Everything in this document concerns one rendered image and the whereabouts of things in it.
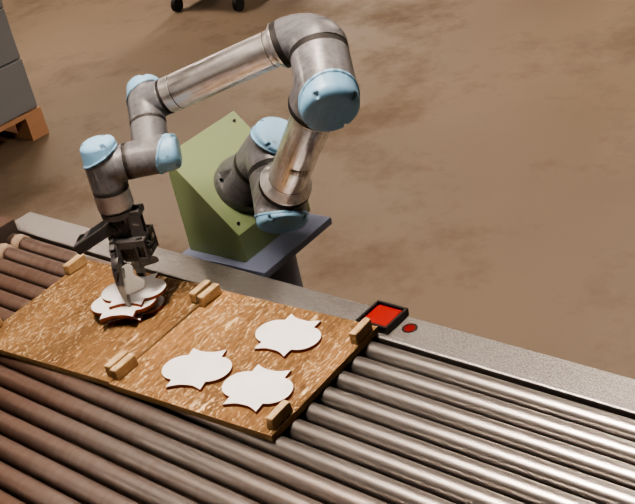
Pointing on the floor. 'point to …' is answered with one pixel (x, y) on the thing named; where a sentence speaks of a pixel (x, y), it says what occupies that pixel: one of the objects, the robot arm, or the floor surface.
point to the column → (276, 253)
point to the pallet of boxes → (5, 81)
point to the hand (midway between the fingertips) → (133, 290)
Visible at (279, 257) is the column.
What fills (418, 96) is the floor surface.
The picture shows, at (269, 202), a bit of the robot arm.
